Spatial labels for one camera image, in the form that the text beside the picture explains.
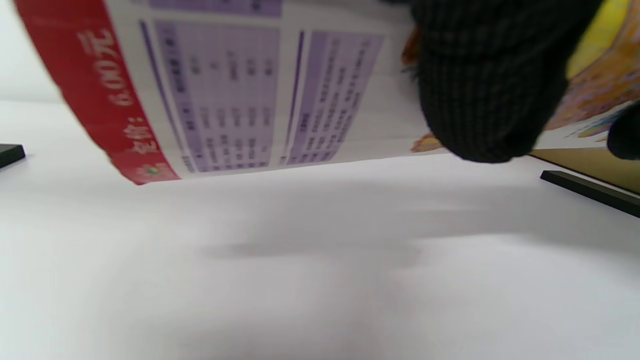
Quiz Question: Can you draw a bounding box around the person's right hand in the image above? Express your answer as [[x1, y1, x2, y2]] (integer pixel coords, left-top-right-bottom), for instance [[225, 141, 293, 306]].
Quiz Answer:
[[606, 102, 640, 161]]

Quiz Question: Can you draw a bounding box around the person's left hand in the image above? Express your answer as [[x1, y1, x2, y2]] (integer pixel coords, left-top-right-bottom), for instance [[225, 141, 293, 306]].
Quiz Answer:
[[385, 0, 603, 164]]

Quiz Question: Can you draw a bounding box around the black bar paperweight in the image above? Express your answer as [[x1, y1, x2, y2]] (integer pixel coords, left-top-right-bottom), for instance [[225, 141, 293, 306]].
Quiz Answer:
[[0, 144, 27, 169], [540, 170, 640, 219]]

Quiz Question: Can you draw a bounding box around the colourful paper map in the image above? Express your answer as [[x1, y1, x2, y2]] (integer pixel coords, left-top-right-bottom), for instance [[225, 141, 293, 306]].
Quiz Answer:
[[12, 0, 640, 186]]

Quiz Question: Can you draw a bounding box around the brown cardboard mailing tube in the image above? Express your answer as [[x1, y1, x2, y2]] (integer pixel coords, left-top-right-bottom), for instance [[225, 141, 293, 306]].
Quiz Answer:
[[530, 146, 640, 195]]

